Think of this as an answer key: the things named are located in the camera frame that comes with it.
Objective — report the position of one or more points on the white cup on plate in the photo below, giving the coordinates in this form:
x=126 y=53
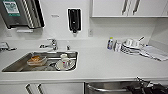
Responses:
x=65 y=63

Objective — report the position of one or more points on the white two-door base cabinet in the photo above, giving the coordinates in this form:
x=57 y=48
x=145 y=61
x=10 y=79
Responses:
x=53 y=88

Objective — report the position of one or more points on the grey paper towel dispenser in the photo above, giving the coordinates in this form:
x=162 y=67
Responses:
x=20 y=13

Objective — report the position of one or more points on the white dish cloth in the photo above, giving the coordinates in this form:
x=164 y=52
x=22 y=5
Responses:
x=155 y=53

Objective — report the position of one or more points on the stack of white plates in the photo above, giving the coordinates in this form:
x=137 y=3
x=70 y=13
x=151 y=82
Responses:
x=131 y=46

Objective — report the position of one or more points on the black soap dispenser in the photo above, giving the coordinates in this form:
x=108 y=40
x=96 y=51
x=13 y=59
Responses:
x=74 y=20

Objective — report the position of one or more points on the stainless steel dishwasher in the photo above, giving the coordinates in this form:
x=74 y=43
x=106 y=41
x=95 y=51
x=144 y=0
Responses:
x=106 y=88

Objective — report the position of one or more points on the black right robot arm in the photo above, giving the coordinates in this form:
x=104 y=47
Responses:
x=160 y=90

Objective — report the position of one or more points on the white wall cabinet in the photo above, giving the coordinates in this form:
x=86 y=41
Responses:
x=110 y=8

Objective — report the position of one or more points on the chrome faucet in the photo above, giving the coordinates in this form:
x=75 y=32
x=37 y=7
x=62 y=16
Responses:
x=51 y=45

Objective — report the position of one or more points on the small white bottle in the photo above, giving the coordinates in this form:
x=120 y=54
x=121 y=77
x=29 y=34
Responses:
x=117 y=46

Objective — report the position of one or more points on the small chrome sink pump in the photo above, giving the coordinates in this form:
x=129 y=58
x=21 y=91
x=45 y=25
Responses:
x=68 y=48

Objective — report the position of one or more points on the steel kitchen sink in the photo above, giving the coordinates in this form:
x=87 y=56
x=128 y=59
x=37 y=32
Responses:
x=15 y=66

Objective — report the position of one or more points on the small wall label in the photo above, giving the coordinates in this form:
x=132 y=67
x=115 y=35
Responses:
x=55 y=15

